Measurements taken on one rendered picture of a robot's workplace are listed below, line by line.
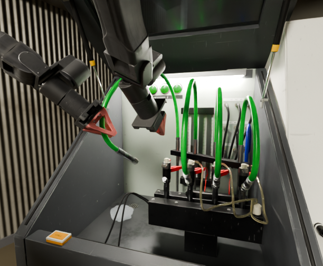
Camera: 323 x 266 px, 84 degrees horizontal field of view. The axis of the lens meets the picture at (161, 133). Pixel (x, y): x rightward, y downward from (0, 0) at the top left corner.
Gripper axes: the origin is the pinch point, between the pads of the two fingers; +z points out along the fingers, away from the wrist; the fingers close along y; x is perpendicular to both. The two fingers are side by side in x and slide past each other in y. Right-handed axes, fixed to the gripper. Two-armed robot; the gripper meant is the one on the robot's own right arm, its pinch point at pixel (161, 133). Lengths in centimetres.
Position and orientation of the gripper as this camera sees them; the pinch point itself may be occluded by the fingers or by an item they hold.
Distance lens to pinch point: 54.3
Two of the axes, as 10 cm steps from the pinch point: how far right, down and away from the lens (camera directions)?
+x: -8.5, -0.7, 5.2
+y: 3.7, -7.8, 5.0
